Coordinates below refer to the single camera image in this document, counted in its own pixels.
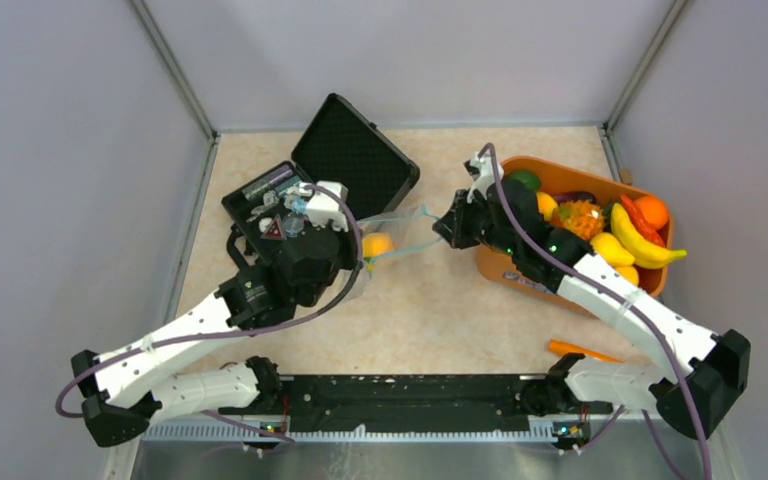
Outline dark purple grapes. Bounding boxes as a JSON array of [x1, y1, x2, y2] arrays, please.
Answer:
[[552, 191, 598, 204]]

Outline orange plastic basket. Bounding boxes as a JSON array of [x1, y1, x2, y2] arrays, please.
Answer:
[[475, 156, 649, 318]]

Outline yellow banana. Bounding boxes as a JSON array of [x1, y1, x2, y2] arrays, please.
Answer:
[[610, 203, 688, 270]]

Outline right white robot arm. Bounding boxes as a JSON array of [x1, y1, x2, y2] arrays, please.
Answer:
[[432, 180, 751, 439]]

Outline clear zip top bag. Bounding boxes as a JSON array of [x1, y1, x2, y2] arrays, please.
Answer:
[[343, 204, 441, 302]]

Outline orange tangerine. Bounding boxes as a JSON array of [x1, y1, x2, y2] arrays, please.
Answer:
[[634, 195, 671, 230]]

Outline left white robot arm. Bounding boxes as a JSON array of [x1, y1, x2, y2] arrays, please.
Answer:
[[71, 226, 364, 448]]

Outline orange carrot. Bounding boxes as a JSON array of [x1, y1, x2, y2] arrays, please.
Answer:
[[547, 339, 622, 363]]

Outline black poker chip case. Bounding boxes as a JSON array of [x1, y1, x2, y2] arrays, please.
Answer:
[[221, 93, 420, 269]]

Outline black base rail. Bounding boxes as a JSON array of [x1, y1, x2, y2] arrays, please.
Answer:
[[219, 374, 615, 450]]

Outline green lime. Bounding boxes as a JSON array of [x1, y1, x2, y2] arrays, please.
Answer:
[[506, 170, 542, 191]]

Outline orange mango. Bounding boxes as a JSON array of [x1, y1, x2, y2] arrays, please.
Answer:
[[536, 191, 559, 222]]

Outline yellow orange peach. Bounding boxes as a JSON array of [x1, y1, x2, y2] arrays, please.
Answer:
[[362, 232, 395, 261]]

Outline yellow lemon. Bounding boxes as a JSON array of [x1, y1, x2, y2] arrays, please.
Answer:
[[614, 265, 640, 286]]

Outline orange pineapple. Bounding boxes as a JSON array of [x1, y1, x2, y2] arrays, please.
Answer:
[[550, 200, 606, 242]]

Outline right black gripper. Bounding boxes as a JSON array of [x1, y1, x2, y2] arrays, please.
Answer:
[[434, 187, 519, 256]]

